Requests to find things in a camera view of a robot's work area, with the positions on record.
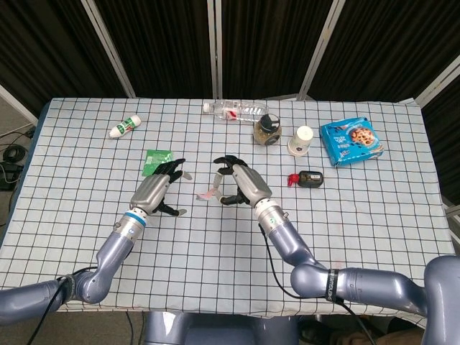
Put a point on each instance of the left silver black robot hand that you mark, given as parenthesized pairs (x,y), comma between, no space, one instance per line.
(151,190)

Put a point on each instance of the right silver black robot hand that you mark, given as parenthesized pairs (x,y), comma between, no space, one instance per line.
(251,183)

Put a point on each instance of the pink strip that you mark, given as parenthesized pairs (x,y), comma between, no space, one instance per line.
(205,196)

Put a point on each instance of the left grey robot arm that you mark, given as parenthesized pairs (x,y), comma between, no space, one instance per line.
(115,248)

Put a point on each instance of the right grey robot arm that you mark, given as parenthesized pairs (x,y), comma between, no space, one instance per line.
(287,240)

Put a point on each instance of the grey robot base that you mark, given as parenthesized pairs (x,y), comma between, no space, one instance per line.
(215,330)

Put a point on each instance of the green foil sachet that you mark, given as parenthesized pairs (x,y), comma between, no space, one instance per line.
(152,161)

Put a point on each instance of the glass spice jar black lid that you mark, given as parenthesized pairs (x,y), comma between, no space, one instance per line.
(266,134)

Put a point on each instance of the black bottle red cap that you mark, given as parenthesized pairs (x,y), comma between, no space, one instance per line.
(309,179)

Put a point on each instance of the white paper cup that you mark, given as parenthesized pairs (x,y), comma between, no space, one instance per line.
(300,142)

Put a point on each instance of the white green small bottle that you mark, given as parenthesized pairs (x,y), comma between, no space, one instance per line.
(124,127)

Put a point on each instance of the clear plastic water bottle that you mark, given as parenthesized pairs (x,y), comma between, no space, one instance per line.
(237,110)

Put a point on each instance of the white checkered tablecloth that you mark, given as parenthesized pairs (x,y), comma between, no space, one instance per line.
(215,251)

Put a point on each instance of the blue cookie box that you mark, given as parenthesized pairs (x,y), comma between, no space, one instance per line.
(350,142)

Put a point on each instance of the black floor power adapter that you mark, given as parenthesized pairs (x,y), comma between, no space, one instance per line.
(9,176)

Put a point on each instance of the black screen panel white frame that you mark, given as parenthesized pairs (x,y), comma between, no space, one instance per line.
(54,43)
(445,136)
(161,43)
(273,43)
(388,43)

